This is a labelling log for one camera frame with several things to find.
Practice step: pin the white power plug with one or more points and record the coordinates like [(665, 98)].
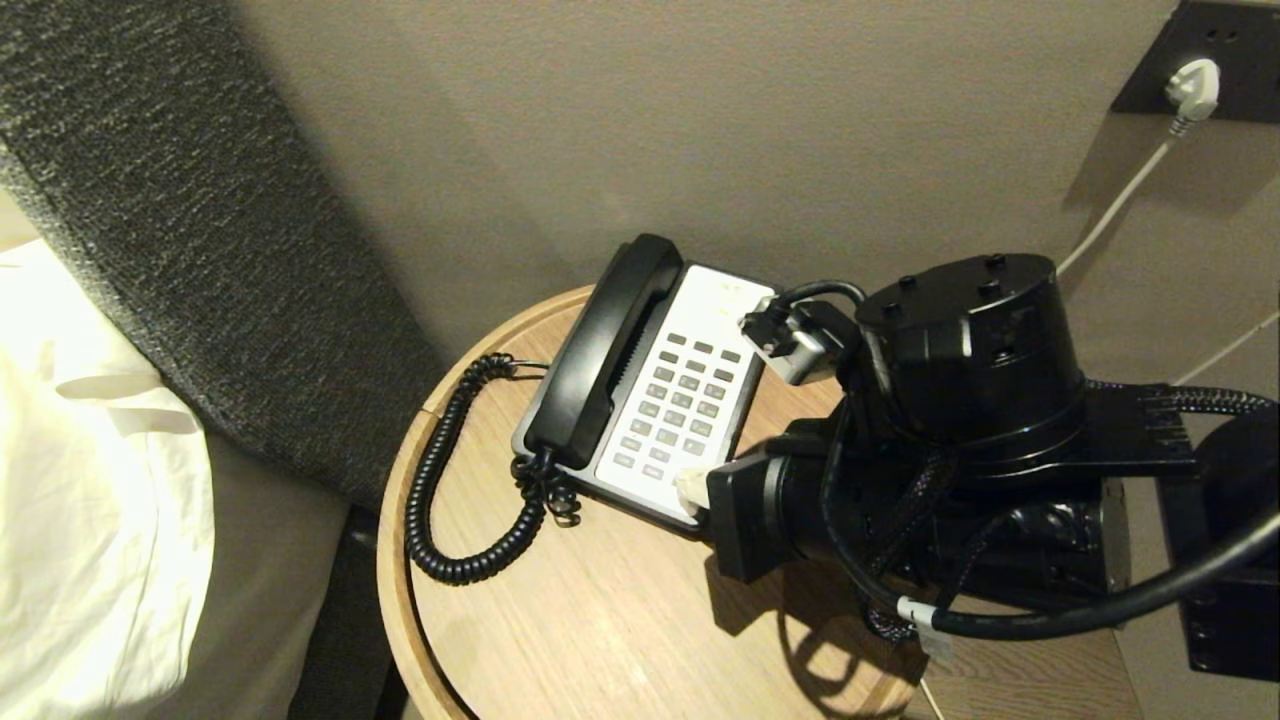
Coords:
[(1195, 88)]

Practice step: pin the white and black phone base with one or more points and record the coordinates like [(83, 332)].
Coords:
[(680, 400)]

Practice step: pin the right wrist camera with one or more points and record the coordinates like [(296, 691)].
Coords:
[(800, 345)]

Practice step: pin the black phone handset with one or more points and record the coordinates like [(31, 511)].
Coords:
[(600, 360)]

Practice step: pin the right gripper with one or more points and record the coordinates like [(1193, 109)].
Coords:
[(752, 515)]

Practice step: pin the grey fabric headboard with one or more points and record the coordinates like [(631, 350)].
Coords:
[(180, 220)]

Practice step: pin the black wall socket panel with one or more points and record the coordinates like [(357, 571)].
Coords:
[(1240, 50)]

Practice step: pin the round wooden side table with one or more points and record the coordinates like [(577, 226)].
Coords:
[(620, 620)]

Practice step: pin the beige bed base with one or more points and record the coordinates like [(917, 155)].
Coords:
[(260, 590)]

